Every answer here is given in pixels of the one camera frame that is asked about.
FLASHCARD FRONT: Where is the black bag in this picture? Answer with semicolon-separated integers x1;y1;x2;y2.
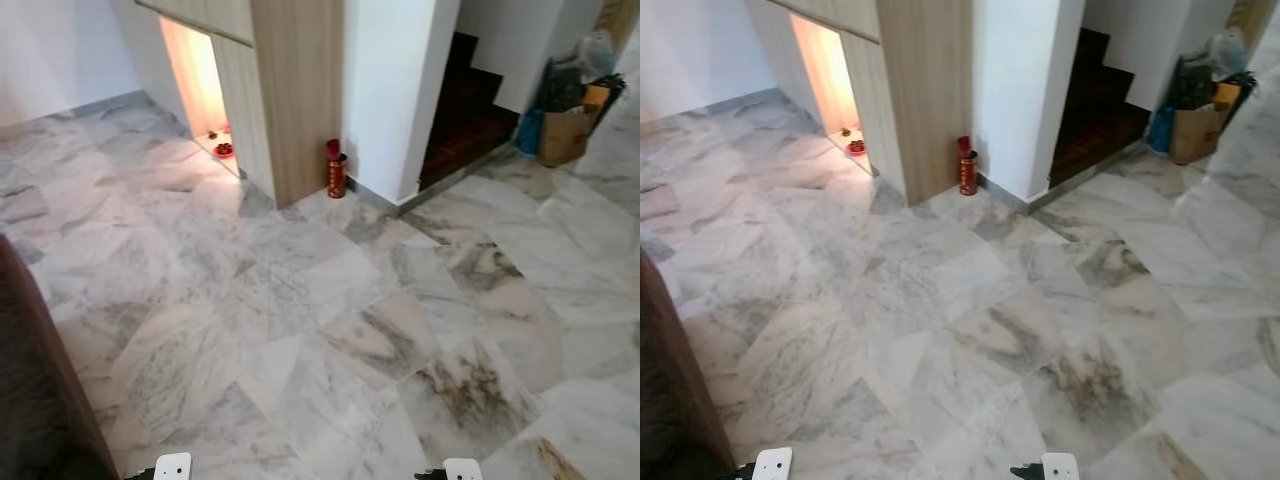
1170;57;1219;111
540;60;591;114

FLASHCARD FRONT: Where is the brown paper bag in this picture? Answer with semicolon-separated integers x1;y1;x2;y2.
1169;103;1231;166
538;105;601;168

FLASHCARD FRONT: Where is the blue bag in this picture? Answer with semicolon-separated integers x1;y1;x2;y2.
515;106;545;157
1146;104;1175;155

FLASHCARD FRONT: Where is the dark brown sofa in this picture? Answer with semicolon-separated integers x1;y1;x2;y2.
0;234;119;480
640;250;738;480

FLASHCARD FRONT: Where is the clear plastic bag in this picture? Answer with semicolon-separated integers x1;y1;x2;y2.
1210;27;1248;79
580;30;617;81

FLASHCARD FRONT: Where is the dark wooden staircase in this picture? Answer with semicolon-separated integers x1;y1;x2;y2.
418;32;521;191
1048;28;1151;188

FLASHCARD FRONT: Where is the light wooden cabinet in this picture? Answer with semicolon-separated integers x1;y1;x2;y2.
112;0;347;210
745;0;977;207

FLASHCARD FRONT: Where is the red cylindrical canister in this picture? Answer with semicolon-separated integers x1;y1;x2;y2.
326;139;348;200
956;136;979;197

